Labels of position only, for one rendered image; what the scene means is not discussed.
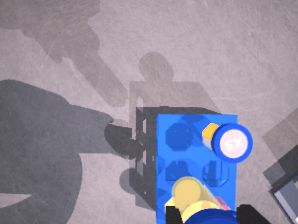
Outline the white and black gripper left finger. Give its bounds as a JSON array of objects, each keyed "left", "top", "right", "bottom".
[{"left": 165, "top": 206, "right": 184, "bottom": 224}]

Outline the blue tube rack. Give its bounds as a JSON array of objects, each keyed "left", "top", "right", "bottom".
[{"left": 156, "top": 114, "right": 237, "bottom": 224}]

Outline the blue-capped tube marked x5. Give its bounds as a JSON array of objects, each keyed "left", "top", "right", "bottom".
[{"left": 202, "top": 123, "right": 253, "bottom": 163}]

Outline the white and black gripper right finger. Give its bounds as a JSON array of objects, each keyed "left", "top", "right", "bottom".
[{"left": 236, "top": 204, "right": 271, "bottom": 224}]

